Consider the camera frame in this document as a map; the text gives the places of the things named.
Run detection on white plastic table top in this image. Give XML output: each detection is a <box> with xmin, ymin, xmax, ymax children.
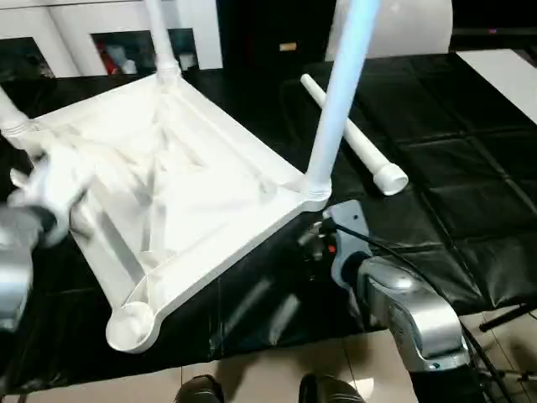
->
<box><xmin>15</xmin><ymin>67</ymin><xmax>334</xmax><ymax>354</ymax></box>

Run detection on small bottles on shelf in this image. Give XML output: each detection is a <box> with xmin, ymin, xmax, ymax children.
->
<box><xmin>91</xmin><ymin>32</ymin><xmax>199</xmax><ymax>76</ymax></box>

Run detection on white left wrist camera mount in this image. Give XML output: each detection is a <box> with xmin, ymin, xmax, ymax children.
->
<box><xmin>7</xmin><ymin>149</ymin><xmax>95</xmax><ymax>246</ymax></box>

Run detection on dark right robot foot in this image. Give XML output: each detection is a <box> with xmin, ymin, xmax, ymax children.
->
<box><xmin>299</xmin><ymin>373</ymin><xmax>368</xmax><ymax>403</ymax></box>

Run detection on white cabinet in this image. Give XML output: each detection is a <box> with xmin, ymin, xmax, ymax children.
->
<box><xmin>0</xmin><ymin>0</ymin><xmax>225</xmax><ymax>78</ymax></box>

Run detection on black cabinet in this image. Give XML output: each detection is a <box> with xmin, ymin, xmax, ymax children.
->
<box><xmin>220</xmin><ymin>0</ymin><xmax>336</xmax><ymax>76</ymax></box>

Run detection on chrome tube frame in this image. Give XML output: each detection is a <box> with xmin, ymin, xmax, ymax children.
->
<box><xmin>493</xmin><ymin>368</ymin><xmax>537</xmax><ymax>390</ymax></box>

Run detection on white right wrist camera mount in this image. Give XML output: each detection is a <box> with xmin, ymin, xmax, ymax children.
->
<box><xmin>322</xmin><ymin>200</ymin><xmax>372</xmax><ymax>288</ymax></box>

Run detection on white flat sheet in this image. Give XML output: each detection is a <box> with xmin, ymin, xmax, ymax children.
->
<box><xmin>456</xmin><ymin>48</ymin><xmax>537</xmax><ymax>128</ymax></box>

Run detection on white plastic bag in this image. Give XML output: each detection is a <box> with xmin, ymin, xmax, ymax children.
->
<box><xmin>326</xmin><ymin>0</ymin><xmax>455</xmax><ymax>61</ymax></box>

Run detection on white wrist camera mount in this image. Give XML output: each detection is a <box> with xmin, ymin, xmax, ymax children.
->
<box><xmin>7</xmin><ymin>149</ymin><xmax>95</xmax><ymax>246</ymax></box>
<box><xmin>322</xmin><ymin>200</ymin><xmax>372</xmax><ymax>288</ymax></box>

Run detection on black rod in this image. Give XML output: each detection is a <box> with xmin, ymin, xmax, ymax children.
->
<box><xmin>481</xmin><ymin>302</ymin><xmax>537</xmax><ymax>334</ymax></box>

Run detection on black work mat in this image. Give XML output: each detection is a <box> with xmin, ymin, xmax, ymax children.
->
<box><xmin>0</xmin><ymin>50</ymin><xmax>537</xmax><ymax>395</ymax></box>

